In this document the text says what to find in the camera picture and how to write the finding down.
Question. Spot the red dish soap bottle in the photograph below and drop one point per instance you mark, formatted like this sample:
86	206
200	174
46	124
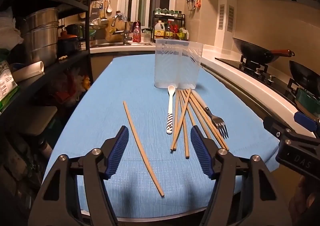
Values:
136	33

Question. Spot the black metal shelf rack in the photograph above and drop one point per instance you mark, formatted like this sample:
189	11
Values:
75	7

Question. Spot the black spice rack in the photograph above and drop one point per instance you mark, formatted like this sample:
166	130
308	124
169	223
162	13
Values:
172	16

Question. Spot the white plastic bag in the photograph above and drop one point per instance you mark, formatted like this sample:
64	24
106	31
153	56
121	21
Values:
10	31

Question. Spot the pile of wooden chopsticks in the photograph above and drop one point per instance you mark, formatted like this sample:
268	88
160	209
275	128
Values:
181	119

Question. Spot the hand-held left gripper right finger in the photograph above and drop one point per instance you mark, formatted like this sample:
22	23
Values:
200	151

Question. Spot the hanging metal grater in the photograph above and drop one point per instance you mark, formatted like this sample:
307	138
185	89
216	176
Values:
95	12

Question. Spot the white paper roll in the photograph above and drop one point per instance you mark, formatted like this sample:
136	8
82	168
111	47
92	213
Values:
27	71

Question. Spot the green packet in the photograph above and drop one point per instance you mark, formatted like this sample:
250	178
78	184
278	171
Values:
6	86

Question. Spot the narrow wall vent grille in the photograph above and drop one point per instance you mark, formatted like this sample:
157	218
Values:
221	16

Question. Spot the wide wall vent grille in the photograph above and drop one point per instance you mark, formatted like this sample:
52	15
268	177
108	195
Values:
231	18

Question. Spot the dark pot with orange lid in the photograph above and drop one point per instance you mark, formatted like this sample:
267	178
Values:
67	46

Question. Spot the green pot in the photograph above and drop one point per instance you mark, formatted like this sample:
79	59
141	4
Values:
307	101

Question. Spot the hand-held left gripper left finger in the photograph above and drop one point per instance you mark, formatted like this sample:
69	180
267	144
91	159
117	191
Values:
117	151

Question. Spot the stainless steel stockpot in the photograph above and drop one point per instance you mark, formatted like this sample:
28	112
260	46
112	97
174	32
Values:
42	18
40	46

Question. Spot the yellow oil bottle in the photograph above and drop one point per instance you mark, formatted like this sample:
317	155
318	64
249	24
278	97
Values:
159	31

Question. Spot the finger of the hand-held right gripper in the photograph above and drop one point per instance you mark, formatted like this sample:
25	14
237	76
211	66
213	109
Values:
271	123
305	119

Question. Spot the chrome sink faucet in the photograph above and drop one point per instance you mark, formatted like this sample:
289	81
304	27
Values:
125	33

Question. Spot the person's right hand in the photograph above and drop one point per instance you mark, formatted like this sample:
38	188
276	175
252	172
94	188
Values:
305	203

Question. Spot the black gas cooktop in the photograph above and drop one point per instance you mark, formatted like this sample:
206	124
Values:
235	64

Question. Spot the blue tablecloth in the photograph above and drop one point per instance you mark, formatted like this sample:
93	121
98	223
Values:
125	86

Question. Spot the light wood chopstick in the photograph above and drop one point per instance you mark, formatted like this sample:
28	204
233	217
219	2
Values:
140	146

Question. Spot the hanging white ladle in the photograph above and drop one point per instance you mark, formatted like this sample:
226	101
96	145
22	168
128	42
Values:
109	8

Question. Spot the clear plastic container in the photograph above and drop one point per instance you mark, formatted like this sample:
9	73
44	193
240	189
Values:
147	36

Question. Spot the clear plastic utensil holder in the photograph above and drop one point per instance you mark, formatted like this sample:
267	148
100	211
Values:
175	66

